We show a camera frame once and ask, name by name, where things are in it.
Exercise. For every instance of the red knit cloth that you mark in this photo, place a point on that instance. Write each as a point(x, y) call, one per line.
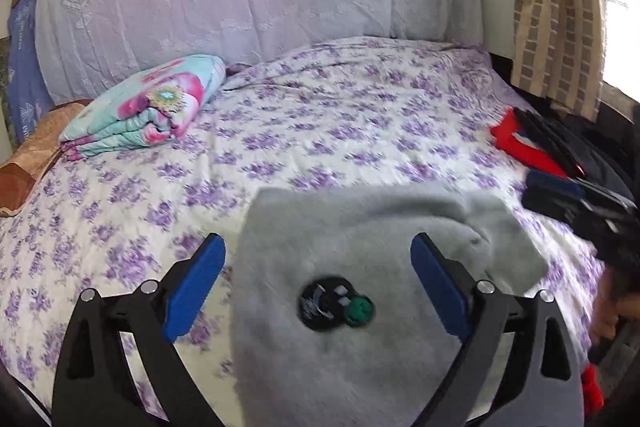
point(592, 389)

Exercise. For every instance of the person's right hand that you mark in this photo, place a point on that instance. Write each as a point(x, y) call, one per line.
point(607, 307)

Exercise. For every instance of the grey pants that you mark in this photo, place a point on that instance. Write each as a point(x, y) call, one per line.
point(350, 247)

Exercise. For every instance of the folded floral blanket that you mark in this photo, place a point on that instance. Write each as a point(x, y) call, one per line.
point(150, 107)

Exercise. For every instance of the blue patterned cloth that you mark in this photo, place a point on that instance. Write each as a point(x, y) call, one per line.
point(25, 72)

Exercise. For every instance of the bright window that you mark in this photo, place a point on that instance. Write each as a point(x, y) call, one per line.
point(620, 32)

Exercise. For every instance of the blue garment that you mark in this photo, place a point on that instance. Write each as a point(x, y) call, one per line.
point(552, 183)

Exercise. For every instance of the red garment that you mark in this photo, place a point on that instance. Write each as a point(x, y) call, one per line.
point(515, 142)

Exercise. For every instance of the brown cushion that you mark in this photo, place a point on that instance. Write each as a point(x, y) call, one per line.
point(30, 157)

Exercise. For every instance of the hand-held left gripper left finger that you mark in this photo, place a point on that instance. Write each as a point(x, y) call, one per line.
point(195, 287)

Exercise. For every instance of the beige checkered curtain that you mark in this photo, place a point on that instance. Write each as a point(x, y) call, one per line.
point(555, 7)

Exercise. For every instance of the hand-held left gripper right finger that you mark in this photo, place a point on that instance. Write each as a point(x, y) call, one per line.
point(440, 287)

